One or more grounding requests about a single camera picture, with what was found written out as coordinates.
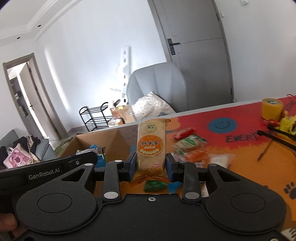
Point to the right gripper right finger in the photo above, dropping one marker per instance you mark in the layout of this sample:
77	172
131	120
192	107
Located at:
186	173

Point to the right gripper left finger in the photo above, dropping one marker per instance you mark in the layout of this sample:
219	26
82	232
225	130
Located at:
115	172

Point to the orange snack packet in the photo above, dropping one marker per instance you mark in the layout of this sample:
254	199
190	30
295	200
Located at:
196	156

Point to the green label pastry packet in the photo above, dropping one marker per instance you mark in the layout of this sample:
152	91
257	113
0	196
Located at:
192	142

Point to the green snack packet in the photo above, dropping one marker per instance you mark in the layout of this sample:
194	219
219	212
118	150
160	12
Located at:
154	186

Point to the red snack bar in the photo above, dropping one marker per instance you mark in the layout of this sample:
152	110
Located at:
184	133

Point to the orange label rice cake pack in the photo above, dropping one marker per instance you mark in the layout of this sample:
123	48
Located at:
151	151

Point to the blue snack packet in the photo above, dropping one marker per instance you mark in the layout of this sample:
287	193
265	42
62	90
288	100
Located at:
173	187
100	151

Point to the long white cake package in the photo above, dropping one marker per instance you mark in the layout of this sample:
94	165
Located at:
223	160

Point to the person's left hand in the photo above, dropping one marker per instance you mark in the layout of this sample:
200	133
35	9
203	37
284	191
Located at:
9	227

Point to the grey sofa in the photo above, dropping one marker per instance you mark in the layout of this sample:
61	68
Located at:
17	151

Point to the black shoe rack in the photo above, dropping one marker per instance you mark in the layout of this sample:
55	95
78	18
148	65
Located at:
95	118

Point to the brown paper bag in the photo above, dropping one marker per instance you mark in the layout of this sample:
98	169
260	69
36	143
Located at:
123	112

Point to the white dotted pillow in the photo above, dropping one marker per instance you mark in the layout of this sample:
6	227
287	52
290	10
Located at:
151	106

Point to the colourful cartoon table mat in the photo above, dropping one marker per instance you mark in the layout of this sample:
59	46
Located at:
231	129

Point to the grey armchair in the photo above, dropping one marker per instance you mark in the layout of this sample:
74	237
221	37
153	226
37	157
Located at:
165	80

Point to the black folding stand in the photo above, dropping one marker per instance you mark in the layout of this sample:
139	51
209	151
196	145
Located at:
271	134

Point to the yellow tape roll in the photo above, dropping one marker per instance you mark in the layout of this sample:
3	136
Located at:
271	109

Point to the open side door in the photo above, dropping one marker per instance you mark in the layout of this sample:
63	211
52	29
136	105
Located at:
32	100

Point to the yellow plastic bag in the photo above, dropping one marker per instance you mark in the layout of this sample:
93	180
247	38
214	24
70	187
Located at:
287	123

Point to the white perforated board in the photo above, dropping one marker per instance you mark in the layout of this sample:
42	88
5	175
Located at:
123	76

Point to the grey door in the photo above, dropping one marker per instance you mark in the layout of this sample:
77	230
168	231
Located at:
193	38

